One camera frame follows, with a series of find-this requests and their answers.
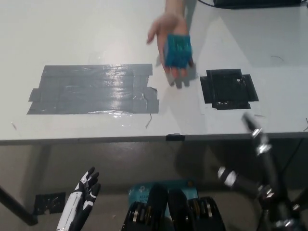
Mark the person's bare hand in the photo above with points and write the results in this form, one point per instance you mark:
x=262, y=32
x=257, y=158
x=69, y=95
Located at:
x=166, y=25

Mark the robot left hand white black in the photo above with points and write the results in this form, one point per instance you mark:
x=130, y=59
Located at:
x=73, y=207

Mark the robot right hand black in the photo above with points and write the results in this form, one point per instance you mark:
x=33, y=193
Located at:
x=267, y=163

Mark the blue Rubik's cube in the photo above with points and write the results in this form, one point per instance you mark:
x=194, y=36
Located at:
x=179, y=49

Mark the black floor tape patch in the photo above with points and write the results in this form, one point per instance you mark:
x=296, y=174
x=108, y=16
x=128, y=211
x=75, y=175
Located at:
x=49, y=203

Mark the black table leg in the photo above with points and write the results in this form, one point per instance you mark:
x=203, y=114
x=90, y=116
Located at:
x=16, y=207

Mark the blue box under table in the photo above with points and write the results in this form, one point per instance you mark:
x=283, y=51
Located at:
x=140, y=192

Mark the black tape square patch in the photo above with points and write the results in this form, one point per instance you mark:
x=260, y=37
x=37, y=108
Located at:
x=226, y=89

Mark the black flat device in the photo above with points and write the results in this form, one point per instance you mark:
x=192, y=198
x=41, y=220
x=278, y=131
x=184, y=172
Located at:
x=252, y=3

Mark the small black tape strip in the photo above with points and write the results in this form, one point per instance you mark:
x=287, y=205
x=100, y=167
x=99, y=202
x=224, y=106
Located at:
x=175, y=137

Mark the grey duct tape patch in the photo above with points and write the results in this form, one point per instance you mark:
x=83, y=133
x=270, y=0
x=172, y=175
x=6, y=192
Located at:
x=96, y=89

